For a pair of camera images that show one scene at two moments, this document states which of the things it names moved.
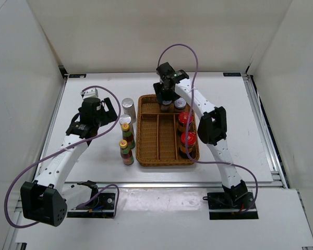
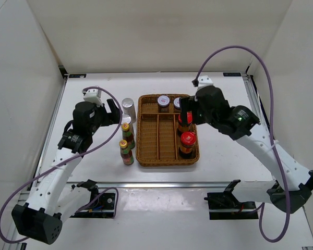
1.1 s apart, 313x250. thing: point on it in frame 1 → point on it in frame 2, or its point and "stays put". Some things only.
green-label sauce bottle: (128, 135) stays put
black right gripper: (157, 87) → (187, 104)
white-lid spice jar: (166, 109) stays put
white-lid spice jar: (180, 103) stays put
